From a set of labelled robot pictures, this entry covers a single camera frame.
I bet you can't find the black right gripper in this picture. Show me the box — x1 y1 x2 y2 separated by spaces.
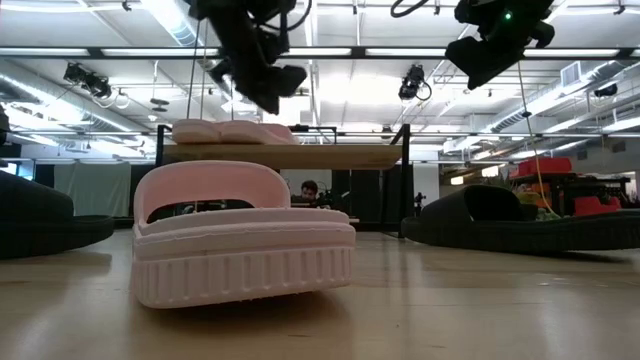
444 0 539 92

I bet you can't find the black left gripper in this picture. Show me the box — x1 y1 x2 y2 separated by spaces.
207 9 284 116

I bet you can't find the wooden shelf with black frame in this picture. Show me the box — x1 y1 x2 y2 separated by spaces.
154 123 412 239

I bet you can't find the black rubber slide sandal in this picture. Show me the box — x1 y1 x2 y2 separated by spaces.
0 170 115 261
400 183 640 254

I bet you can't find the overhead beam with light strips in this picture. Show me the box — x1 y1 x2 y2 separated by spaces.
0 45 640 58

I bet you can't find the person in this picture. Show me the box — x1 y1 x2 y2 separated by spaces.
291 179 332 209

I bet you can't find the red storage bin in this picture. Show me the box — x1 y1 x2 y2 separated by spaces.
573 195 623 217
514 157 574 179

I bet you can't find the black workbench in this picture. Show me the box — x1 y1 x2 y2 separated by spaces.
514 172 632 217

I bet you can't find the black cabinet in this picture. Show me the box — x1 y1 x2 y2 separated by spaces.
329 168 402 232

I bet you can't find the black ceiling device cluster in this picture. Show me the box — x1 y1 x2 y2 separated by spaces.
62 61 114 100

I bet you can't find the grey fabric partition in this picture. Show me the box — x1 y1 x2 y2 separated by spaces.
53 162 133 219

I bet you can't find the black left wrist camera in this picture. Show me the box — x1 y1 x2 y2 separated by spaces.
273 64 309 99

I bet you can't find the black ceiling-mounted camera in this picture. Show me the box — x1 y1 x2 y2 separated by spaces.
397 63 433 103

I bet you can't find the yellow hanging cable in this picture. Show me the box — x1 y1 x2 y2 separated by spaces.
516 59 561 217

